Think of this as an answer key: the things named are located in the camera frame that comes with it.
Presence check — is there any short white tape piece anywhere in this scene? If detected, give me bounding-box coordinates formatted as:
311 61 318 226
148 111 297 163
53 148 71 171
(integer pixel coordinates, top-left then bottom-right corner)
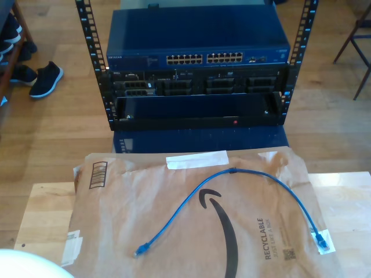
310 228 336 256

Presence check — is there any blue network switch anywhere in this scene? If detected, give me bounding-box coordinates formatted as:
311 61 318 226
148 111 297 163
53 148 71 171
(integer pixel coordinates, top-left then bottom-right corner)
106 5 292 70

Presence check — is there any black open rack frame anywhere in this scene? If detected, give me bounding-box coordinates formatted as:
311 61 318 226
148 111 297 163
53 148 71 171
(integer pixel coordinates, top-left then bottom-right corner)
74 0 319 131

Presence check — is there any blue network cable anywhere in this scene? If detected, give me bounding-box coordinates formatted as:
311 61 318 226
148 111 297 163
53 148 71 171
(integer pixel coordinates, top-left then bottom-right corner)
133 167 331 259

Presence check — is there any wooden shoe rack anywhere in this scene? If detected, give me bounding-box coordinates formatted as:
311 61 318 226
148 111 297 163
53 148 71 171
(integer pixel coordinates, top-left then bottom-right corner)
0 0 33 102

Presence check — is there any dark sneaker white sole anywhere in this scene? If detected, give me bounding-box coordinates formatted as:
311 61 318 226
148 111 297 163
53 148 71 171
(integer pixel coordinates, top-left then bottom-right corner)
28 60 64 100
10 64 38 87
0 13 23 45
0 40 14 56

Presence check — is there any dark shoe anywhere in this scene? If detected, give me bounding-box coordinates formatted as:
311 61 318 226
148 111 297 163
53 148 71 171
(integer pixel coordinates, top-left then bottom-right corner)
16 40 38 62

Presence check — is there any white shipping label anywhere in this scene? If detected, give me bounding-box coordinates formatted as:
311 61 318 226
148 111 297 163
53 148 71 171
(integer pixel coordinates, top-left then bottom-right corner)
61 229 84 266

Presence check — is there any long white tape strip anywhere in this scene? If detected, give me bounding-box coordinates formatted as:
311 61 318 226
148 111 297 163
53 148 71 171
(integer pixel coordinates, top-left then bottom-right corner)
165 149 230 171

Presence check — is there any black rack server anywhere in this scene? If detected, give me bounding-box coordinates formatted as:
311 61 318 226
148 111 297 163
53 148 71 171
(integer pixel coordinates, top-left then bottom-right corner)
108 68 290 96

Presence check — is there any black rack shelf tray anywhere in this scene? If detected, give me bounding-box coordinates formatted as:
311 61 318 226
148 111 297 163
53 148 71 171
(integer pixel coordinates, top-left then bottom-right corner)
111 92 286 131

